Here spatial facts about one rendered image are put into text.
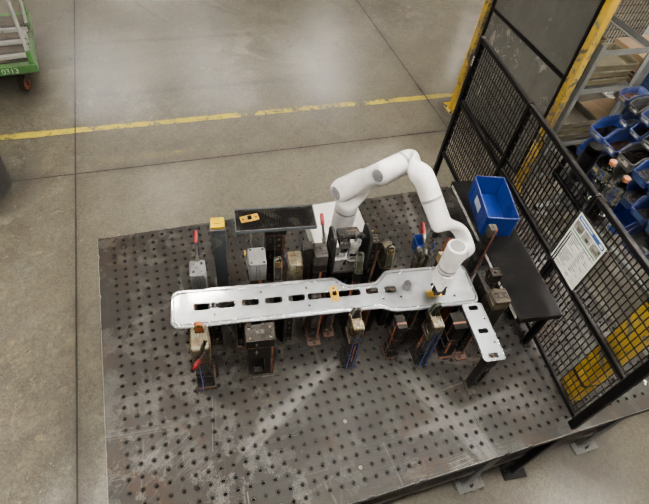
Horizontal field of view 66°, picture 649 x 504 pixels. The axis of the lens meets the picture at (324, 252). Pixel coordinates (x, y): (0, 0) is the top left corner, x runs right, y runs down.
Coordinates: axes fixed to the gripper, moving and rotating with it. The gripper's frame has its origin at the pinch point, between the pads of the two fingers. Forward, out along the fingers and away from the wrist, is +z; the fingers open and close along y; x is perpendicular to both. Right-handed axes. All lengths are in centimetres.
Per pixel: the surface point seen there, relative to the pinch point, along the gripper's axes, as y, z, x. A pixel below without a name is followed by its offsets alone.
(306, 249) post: -24, -7, -57
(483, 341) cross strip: 26.6, 3.0, 13.5
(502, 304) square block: 11.9, -1.2, 27.2
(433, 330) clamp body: 19.7, 1.0, -7.9
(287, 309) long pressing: 1, 3, -69
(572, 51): -171, -19, 152
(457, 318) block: 13.0, 5.0, 7.0
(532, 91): -189, 24, 150
